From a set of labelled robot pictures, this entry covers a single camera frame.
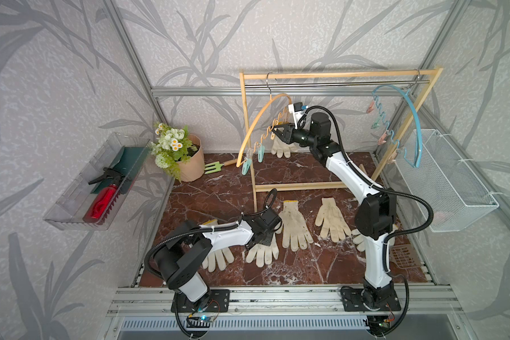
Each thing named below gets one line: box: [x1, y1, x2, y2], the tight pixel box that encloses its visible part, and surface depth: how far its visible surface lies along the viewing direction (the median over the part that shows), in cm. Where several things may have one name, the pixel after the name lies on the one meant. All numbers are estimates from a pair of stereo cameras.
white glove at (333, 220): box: [315, 197, 352, 243], surface depth 96 cm
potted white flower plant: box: [149, 122, 206, 183], surface depth 88 cm
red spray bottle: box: [82, 167, 127, 225], surface depth 62 cm
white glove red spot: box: [245, 232, 280, 268], surface depth 86 cm
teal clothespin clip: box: [241, 157, 253, 176], surface depth 68 cm
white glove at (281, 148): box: [270, 136, 300, 158], surface depth 101 cm
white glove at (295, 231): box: [274, 200, 314, 252], surface depth 93 cm
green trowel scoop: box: [90, 146, 146, 195], surface depth 68 cm
